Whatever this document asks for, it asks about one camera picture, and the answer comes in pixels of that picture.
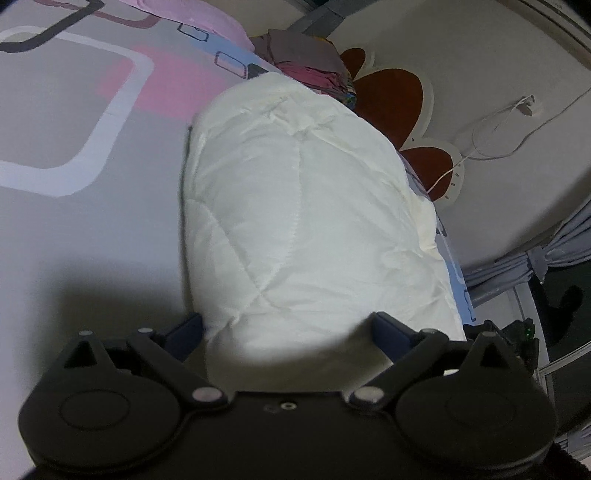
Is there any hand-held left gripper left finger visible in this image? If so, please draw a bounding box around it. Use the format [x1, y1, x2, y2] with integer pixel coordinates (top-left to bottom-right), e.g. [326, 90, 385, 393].
[60, 313, 230, 409]

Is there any white headboard with brown petals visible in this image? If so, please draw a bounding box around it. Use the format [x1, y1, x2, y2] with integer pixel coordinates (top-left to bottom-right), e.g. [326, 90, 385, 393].
[339, 46, 465, 205]

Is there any pink pillow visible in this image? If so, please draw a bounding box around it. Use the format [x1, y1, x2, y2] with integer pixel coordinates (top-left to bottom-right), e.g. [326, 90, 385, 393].
[121, 0, 260, 52]

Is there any grey curtain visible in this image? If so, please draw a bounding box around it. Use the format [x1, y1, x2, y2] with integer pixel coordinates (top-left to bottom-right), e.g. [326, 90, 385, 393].
[462, 198, 591, 308]
[295, 0, 345, 37]

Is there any stack of folded clothes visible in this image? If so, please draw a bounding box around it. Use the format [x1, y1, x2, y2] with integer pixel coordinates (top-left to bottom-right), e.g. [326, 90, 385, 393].
[252, 28, 360, 110]

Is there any white charging cable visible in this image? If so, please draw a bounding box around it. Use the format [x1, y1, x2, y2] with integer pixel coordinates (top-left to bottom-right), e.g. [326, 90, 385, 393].
[426, 87, 591, 195]

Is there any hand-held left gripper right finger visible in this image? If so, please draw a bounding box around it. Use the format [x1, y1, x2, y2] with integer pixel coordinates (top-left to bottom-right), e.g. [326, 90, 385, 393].
[348, 311, 526, 409]

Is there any window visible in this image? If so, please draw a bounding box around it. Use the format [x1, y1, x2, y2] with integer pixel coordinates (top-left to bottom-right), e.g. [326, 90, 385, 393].
[508, 265, 591, 462]

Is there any white quilted duvet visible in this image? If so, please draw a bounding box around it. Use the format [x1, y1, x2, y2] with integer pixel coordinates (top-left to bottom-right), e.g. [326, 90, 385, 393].
[179, 73, 467, 393]

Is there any patterned grey bed sheet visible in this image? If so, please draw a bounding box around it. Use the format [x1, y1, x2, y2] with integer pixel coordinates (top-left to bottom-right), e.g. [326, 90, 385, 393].
[0, 0, 477, 480]

